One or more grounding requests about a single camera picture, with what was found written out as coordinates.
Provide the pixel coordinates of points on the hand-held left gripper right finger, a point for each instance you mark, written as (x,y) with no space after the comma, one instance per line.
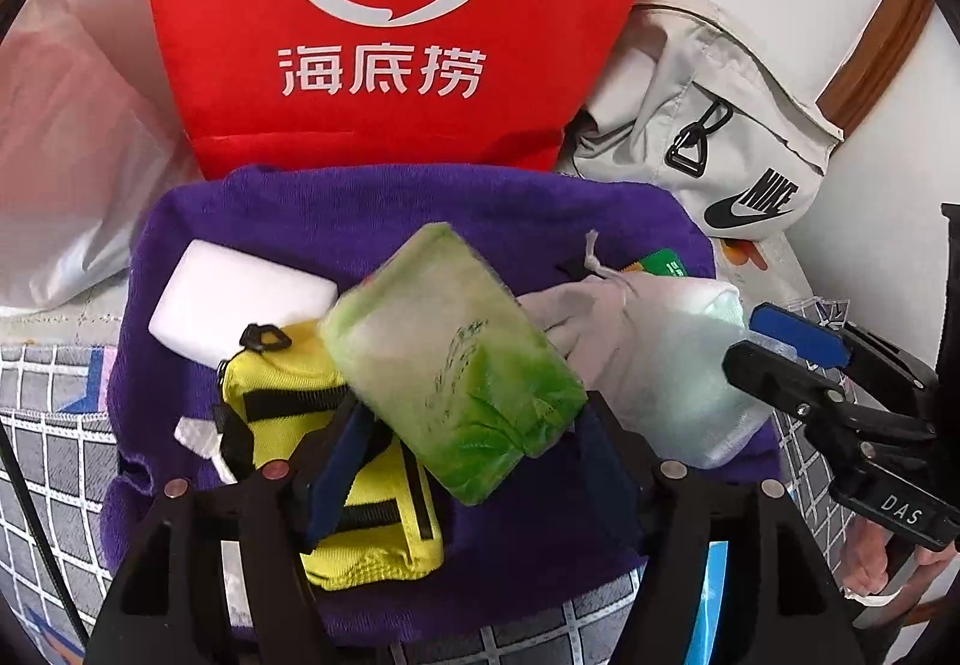
(607,440)

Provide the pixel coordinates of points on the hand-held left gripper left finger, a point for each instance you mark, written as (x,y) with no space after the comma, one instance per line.
(337,477)

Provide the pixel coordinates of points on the white sponge block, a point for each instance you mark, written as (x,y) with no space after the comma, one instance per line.
(232,297)

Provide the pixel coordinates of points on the wooden bed frame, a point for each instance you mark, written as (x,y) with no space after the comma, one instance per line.
(877,57)

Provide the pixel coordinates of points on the pale green tissue packet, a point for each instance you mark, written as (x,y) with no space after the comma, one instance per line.
(450,365)

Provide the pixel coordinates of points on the grey checked star-print blanket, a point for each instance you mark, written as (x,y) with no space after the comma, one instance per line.
(45,425)

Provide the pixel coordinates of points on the beige waist bag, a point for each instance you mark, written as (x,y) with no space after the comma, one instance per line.
(675,87)

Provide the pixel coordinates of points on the white plastic shopping bag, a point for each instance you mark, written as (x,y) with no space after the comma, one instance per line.
(75,147)

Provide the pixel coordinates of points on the person's right hand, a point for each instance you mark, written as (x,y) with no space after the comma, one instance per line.
(877,560)

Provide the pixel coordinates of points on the purple towel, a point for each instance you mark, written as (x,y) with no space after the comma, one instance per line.
(420,200)

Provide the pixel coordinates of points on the small green labelled packet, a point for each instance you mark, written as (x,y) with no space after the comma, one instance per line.
(660,262)

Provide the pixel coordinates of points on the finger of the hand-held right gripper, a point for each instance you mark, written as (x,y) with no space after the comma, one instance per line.
(799,331)
(787,380)

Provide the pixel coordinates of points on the yellow mesh pouch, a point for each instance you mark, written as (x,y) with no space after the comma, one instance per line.
(277,380)

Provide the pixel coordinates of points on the blue tissue pack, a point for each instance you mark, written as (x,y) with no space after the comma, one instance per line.
(716,597)

